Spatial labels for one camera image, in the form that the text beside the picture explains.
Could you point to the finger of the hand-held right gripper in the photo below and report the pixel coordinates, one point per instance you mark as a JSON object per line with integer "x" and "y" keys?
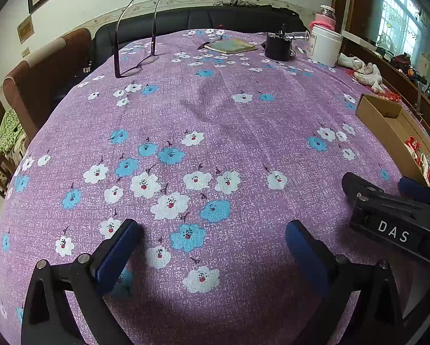
{"x": 360, "y": 183}
{"x": 416, "y": 189}

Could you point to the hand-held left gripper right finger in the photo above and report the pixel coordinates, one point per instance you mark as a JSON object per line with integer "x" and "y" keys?
{"x": 305, "y": 255}

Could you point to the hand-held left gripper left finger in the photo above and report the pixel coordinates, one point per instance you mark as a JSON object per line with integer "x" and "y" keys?
{"x": 118, "y": 255}

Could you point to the shallow cardboard box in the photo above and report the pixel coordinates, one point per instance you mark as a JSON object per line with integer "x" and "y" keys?
{"x": 377, "y": 111}

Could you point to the heap of mixed snack packets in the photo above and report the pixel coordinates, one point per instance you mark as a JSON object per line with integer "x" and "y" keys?
{"x": 429, "y": 167}

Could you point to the red gold foil packet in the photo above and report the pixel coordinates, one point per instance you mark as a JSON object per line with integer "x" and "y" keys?
{"x": 389, "y": 96}

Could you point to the white cotton glove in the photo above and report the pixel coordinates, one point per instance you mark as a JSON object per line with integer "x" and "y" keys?
{"x": 371, "y": 77}
{"x": 350, "y": 61}

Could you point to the wooden display cabinet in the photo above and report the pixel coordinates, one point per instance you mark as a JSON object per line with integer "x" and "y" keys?
{"x": 398, "y": 79}

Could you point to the white plastic jar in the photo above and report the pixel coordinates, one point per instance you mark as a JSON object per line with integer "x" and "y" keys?
{"x": 324, "y": 46}

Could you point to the purple floral tablecloth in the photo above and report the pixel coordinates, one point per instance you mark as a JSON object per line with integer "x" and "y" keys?
{"x": 218, "y": 133}

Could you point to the black round container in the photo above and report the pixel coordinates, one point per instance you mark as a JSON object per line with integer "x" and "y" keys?
{"x": 277, "y": 48}

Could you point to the pink sleeved bottle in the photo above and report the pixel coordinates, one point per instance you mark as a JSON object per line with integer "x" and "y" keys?
{"x": 324, "y": 25}

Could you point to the green patterned cloth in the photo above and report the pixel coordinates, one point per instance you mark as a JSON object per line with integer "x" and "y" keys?
{"x": 2, "y": 133}

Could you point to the dark-framed eyeglasses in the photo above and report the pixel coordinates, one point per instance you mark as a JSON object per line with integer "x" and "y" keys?
{"x": 116, "y": 68}

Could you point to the yellow-green notebook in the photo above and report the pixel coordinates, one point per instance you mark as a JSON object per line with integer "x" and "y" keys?
{"x": 233, "y": 46}

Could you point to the dark cloth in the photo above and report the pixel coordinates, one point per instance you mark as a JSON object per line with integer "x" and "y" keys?
{"x": 279, "y": 10}

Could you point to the brown upholstered chair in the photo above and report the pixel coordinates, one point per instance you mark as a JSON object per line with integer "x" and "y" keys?
{"x": 46, "y": 68}

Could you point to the dark pen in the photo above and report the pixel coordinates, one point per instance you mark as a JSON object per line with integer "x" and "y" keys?
{"x": 203, "y": 45}

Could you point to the black leather sofa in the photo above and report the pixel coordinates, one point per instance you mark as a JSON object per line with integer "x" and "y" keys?
{"x": 200, "y": 19}

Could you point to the wall switch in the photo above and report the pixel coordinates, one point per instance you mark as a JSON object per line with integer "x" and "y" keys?
{"x": 26, "y": 52}

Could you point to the yellow wall plaque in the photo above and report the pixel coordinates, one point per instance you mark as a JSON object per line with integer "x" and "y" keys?
{"x": 25, "y": 30}

